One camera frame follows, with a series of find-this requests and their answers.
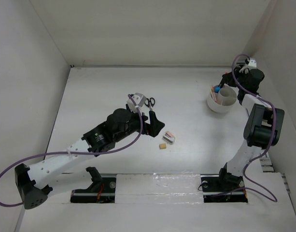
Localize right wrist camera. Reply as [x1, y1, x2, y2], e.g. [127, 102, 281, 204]
[243, 58, 257, 70]

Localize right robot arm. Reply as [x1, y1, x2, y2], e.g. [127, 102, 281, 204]
[216, 67, 285, 190]

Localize pink eraser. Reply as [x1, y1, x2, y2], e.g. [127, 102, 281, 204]
[163, 131, 175, 144]

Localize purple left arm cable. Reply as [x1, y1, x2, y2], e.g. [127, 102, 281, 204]
[0, 94, 143, 207]

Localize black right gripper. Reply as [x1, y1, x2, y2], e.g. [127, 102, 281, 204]
[222, 66, 249, 89]

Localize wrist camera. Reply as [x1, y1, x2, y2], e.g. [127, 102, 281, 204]
[127, 93, 146, 113]
[243, 58, 257, 70]

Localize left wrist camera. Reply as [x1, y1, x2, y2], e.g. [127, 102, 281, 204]
[127, 93, 146, 113]

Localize thin pink highlighter pen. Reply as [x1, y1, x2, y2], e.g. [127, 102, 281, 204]
[211, 85, 217, 102]

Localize small tan eraser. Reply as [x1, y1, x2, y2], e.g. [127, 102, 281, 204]
[159, 144, 167, 149]

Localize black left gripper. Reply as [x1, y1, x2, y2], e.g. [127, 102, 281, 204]
[114, 106, 164, 143]

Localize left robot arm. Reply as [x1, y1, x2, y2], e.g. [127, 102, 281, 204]
[14, 108, 165, 210]

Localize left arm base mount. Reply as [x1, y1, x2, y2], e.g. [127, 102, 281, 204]
[70, 167, 117, 203]

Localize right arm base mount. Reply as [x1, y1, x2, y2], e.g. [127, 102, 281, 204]
[198, 168, 248, 203]

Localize blue black thick highlighter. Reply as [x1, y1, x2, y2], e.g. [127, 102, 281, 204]
[214, 85, 221, 93]

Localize black handled scissors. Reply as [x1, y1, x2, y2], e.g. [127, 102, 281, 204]
[144, 97, 155, 111]

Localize white round compartment container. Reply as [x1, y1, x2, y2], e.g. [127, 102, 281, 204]
[206, 85, 237, 113]

